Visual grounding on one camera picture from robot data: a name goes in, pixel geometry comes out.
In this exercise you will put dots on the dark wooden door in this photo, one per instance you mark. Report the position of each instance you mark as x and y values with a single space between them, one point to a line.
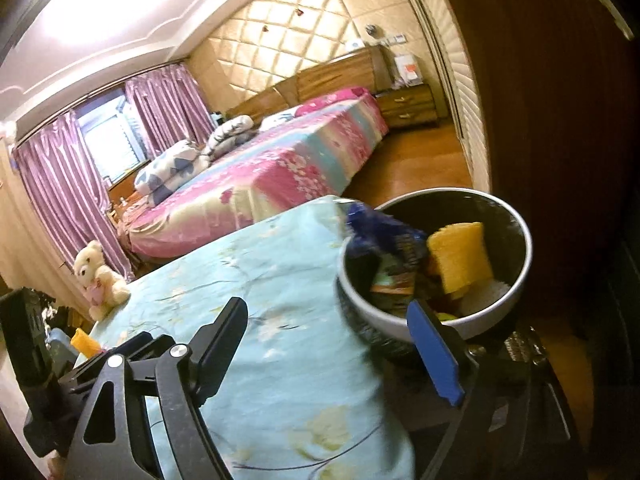
550 160

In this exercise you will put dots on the yellow foam fruit net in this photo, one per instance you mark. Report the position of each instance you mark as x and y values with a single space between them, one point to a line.
457 255
84 342

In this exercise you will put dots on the green spouted drink pouch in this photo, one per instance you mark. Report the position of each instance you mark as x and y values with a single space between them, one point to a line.
395 282

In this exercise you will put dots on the white and orange box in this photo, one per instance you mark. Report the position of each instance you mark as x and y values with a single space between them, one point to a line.
407 67

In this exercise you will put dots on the large folded patterned quilt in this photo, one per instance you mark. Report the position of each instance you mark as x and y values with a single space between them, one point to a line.
170 167

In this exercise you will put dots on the blue suitcase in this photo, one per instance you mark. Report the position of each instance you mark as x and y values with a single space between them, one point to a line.
60 345

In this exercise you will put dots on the white foam fruit net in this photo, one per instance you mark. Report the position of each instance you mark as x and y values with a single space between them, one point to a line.
482 296

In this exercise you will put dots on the bed with pink floral sheet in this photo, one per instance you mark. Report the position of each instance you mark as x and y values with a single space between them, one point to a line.
280 160

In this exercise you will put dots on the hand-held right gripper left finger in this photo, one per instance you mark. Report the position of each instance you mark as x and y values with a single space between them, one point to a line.
222 340

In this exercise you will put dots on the window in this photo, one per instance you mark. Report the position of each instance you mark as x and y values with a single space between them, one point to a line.
107 140

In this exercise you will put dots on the black waste bin white rim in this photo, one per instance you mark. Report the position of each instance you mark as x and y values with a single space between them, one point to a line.
360 305

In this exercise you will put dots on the cream teddy bear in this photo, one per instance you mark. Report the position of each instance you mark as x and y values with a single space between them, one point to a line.
97 275

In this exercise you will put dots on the ceiling light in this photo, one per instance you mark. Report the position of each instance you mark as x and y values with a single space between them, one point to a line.
100 5

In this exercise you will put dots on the narrow pink curtain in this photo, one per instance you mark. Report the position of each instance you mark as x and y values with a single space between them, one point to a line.
165 110

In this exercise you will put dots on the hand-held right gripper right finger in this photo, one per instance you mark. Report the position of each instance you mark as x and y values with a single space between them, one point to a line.
432 355

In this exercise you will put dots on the white pillow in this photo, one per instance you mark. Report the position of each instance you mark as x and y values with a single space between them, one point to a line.
280 117

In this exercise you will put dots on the wooden nightstand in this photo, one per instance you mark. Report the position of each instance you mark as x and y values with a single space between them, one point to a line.
407 105

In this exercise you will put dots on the wall switch panel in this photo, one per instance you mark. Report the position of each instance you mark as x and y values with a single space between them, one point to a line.
395 39

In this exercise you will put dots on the small folded patterned quilt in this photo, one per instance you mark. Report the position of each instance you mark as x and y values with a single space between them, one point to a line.
227 132

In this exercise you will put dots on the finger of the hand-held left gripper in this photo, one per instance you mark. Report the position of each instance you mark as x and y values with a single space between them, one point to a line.
130 342

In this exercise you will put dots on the white louvred sliding door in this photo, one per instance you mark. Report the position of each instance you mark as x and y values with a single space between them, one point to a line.
465 110

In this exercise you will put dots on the wooden headboard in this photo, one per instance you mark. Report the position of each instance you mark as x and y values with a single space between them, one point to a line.
330 75

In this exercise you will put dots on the white card on headboard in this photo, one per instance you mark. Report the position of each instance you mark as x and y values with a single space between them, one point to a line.
355 45

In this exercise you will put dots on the blue wrapper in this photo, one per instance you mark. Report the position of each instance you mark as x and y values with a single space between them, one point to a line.
385 237

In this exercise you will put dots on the wide pink curtain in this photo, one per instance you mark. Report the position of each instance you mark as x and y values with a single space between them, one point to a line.
60 185

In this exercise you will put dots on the small wall ornament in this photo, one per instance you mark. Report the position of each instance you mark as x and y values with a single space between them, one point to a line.
371 29

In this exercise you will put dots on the pink pillow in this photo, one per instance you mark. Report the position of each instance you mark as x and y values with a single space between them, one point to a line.
335 100

